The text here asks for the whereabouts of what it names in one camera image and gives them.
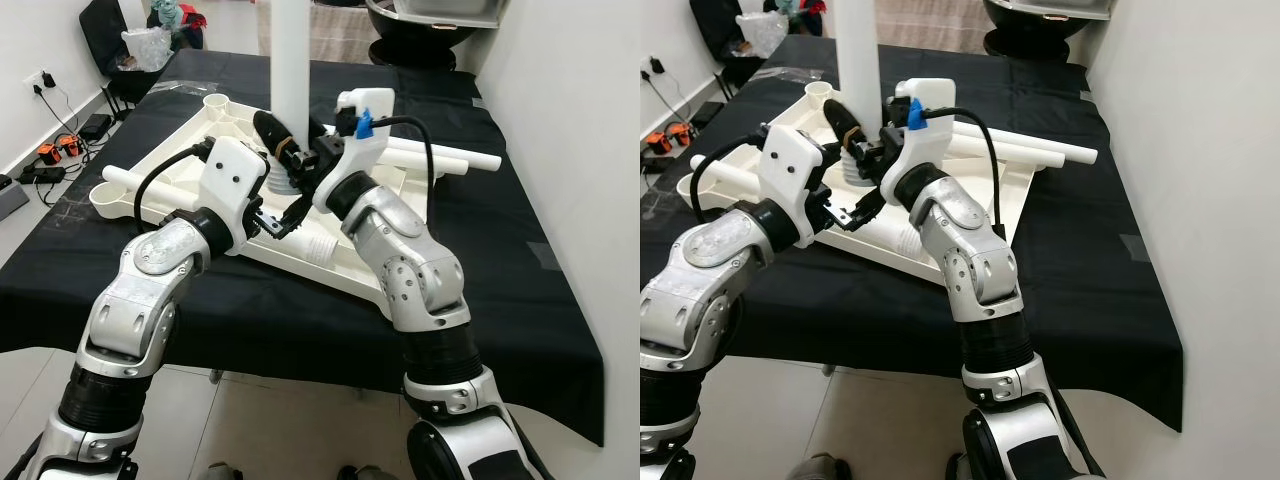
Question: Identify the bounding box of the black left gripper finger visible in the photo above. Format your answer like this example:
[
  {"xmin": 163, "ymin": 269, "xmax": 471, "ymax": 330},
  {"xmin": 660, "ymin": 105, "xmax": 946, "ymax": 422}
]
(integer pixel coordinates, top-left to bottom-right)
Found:
[
  {"xmin": 280, "ymin": 190, "xmax": 319, "ymax": 239},
  {"xmin": 847, "ymin": 182, "xmax": 890, "ymax": 230}
]

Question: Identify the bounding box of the white plastic children table top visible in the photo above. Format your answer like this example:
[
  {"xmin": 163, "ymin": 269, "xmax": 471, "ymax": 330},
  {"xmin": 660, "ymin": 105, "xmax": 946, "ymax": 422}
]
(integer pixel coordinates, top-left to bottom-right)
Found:
[
  {"xmin": 689, "ymin": 81, "xmax": 1042, "ymax": 287},
  {"xmin": 88, "ymin": 92, "xmax": 473, "ymax": 297}
]

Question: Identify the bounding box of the black tablecloth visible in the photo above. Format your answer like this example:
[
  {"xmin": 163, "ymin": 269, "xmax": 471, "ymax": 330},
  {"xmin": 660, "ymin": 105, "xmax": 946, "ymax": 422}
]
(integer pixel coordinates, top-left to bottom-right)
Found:
[
  {"xmin": 640, "ymin": 35, "xmax": 1187, "ymax": 434},
  {"xmin": 0, "ymin": 48, "xmax": 607, "ymax": 447}
]

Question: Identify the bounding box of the beige wicker basket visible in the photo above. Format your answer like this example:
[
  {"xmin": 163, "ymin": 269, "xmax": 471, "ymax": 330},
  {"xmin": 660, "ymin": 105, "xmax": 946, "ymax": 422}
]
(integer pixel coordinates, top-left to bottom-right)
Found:
[
  {"xmin": 879, "ymin": 0, "xmax": 992, "ymax": 57},
  {"xmin": 257, "ymin": 0, "xmax": 402, "ymax": 64}
]

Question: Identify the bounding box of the clear plastic bag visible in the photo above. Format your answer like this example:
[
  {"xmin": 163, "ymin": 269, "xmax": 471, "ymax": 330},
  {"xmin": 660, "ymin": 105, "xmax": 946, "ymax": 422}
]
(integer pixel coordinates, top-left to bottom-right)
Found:
[
  {"xmin": 734, "ymin": 11, "xmax": 792, "ymax": 60},
  {"xmin": 121, "ymin": 27, "xmax": 174, "ymax": 74}
]

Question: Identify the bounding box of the black wok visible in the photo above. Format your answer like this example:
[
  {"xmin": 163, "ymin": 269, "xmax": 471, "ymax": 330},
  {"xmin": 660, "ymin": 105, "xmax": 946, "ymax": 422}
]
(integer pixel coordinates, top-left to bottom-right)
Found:
[
  {"xmin": 981, "ymin": 0, "xmax": 1092, "ymax": 60},
  {"xmin": 364, "ymin": 0, "xmax": 482, "ymax": 70}
]

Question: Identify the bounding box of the grey box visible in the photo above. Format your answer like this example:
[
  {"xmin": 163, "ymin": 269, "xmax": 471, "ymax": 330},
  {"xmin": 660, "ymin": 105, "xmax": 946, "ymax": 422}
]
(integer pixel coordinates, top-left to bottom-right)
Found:
[{"xmin": 0, "ymin": 174, "xmax": 30, "ymax": 222}]

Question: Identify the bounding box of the black cable with blue plug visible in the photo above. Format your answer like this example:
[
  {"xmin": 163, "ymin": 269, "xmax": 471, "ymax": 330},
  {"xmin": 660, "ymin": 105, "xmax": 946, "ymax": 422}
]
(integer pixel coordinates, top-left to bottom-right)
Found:
[
  {"xmin": 353, "ymin": 107, "xmax": 437, "ymax": 217},
  {"xmin": 904, "ymin": 97, "xmax": 1007, "ymax": 242}
]

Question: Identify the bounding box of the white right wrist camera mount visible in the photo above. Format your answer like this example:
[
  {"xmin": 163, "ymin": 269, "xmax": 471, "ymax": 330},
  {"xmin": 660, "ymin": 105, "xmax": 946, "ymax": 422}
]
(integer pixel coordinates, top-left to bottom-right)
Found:
[
  {"xmin": 879, "ymin": 77, "xmax": 962, "ymax": 198},
  {"xmin": 313, "ymin": 88, "xmax": 397, "ymax": 213}
]

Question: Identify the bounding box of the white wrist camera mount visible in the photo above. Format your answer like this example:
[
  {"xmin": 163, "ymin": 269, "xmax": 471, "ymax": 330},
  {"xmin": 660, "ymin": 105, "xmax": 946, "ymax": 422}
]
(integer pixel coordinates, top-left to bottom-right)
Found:
[
  {"xmin": 756, "ymin": 124, "xmax": 827, "ymax": 247},
  {"xmin": 313, "ymin": 88, "xmax": 397, "ymax": 213},
  {"xmin": 879, "ymin": 77, "xmax": 962, "ymax": 198},
  {"xmin": 198, "ymin": 136, "xmax": 269, "ymax": 257}
]

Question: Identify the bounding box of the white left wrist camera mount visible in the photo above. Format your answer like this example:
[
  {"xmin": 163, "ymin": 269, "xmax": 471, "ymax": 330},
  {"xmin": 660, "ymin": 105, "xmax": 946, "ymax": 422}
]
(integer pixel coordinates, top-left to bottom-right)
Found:
[
  {"xmin": 756, "ymin": 124, "xmax": 827, "ymax": 247},
  {"xmin": 198, "ymin": 136, "xmax": 269, "ymax": 257}
]

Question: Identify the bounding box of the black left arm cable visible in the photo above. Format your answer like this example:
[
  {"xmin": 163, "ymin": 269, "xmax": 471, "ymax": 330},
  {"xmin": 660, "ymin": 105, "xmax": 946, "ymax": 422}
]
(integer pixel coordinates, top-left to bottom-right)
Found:
[
  {"xmin": 132, "ymin": 140, "xmax": 217, "ymax": 237},
  {"xmin": 689, "ymin": 134, "xmax": 772, "ymax": 202}
]

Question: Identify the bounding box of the black floor cable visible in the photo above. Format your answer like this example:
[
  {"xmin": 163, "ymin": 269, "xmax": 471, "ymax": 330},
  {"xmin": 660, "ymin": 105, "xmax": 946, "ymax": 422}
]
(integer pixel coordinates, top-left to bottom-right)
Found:
[{"xmin": 30, "ymin": 88, "xmax": 101, "ymax": 206}]

